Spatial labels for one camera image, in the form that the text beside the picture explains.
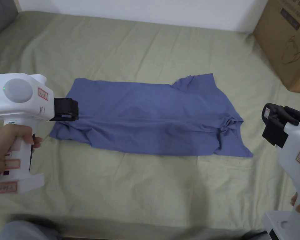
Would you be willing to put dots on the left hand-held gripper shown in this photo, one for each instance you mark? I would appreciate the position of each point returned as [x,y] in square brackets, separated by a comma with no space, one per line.
[20,107]

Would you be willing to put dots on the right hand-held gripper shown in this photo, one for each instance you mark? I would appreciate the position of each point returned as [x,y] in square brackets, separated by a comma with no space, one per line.
[296,142]

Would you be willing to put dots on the blue shirt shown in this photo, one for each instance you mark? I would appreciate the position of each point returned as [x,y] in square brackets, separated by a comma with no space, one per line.
[152,117]

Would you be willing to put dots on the person's left hand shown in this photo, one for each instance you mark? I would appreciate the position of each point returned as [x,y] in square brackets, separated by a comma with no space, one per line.
[10,140]

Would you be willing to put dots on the brown cardboard carton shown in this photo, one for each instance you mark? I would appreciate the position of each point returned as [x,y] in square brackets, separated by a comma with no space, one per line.
[285,37]

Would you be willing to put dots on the grey padded headboard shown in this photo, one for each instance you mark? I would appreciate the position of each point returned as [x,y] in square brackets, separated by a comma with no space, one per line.
[0,15]

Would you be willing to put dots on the bed with pale green sheet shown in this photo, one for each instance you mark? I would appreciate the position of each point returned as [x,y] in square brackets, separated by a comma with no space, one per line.
[145,190]

